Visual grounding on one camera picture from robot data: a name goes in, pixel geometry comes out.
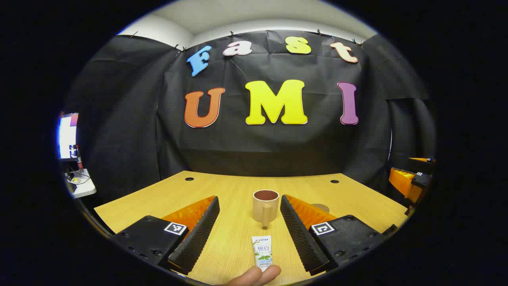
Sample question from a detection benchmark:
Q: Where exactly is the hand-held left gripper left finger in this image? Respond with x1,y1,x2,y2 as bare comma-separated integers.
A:
112,195,220,275

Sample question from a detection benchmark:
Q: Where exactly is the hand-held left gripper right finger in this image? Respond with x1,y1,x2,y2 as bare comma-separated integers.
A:
280,194,385,277

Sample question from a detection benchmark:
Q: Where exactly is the white toothpaste tube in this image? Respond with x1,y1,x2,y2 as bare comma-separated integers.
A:
251,236,273,272

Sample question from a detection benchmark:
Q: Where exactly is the beige cup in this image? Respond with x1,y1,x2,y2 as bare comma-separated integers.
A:
252,189,280,229

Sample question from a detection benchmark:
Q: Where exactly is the wooden desktop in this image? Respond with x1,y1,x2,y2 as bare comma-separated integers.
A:
94,171,409,286

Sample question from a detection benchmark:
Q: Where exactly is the black backdrop cloth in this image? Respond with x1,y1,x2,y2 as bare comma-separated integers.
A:
65,30,437,199

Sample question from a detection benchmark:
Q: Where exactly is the white side table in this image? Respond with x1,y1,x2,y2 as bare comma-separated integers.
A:
65,169,97,198

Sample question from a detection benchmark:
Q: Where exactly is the lit monitor screen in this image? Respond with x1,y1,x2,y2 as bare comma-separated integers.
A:
59,112,79,160

